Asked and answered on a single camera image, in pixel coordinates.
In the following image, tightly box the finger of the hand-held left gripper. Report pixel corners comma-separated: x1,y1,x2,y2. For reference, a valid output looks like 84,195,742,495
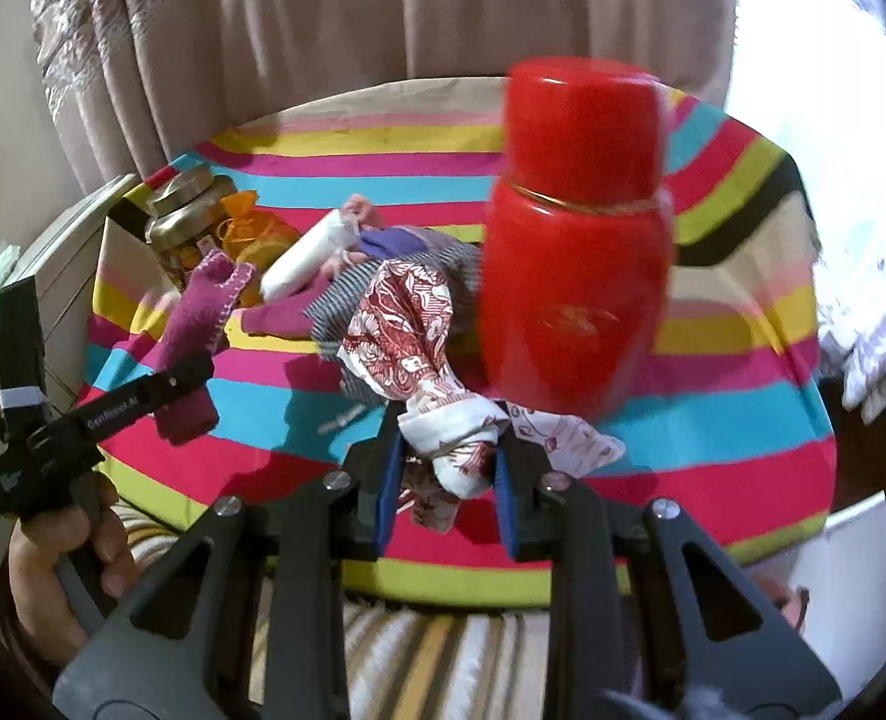
150,355,217,410

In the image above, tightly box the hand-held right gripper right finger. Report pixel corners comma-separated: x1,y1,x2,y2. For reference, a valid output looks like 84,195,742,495
492,439,842,720

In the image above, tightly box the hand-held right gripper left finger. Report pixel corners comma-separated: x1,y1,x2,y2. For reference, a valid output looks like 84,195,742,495
53,405,406,720

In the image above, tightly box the magenta sock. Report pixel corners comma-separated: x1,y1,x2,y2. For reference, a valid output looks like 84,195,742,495
240,292,339,338
154,250,256,445

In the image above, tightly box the red white floral cloth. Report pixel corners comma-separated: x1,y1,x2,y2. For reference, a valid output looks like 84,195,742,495
338,259,511,533

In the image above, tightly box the light grey sock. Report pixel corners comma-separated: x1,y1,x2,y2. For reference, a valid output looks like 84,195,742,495
259,208,361,299

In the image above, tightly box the red canister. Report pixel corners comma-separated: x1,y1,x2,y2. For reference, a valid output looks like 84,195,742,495
477,180,677,421

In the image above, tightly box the red canister lid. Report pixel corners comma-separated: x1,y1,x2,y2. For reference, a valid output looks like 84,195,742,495
503,56,669,200

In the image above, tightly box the person's left hand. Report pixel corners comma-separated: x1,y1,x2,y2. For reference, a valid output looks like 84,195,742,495
8,480,140,665

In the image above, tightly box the pink white printed cloth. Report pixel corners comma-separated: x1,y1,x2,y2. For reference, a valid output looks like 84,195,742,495
503,397,628,477

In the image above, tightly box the glass jar with metal lid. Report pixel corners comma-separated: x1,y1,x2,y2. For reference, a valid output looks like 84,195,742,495
145,167,238,290

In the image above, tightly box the orange organza gift bag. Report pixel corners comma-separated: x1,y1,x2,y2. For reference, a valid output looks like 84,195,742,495
214,191,301,308

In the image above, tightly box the white carved dresser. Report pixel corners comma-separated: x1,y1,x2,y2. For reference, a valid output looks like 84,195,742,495
0,172,140,586

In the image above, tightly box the beige striped cushion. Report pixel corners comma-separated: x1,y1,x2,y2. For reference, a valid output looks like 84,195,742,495
124,502,564,720

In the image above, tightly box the checked cloth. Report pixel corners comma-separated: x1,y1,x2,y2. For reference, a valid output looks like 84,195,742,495
304,244,481,350

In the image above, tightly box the colourful striped tablecloth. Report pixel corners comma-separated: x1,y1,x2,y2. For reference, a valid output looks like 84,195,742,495
75,79,838,608

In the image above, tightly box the purple cloth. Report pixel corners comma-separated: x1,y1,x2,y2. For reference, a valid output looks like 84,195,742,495
357,225,444,263

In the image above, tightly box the white plastic box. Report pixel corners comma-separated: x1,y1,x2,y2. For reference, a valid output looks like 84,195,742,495
777,491,886,683

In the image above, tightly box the beige curtain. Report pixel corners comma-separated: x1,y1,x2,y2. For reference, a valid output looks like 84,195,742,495
30,0,737,188

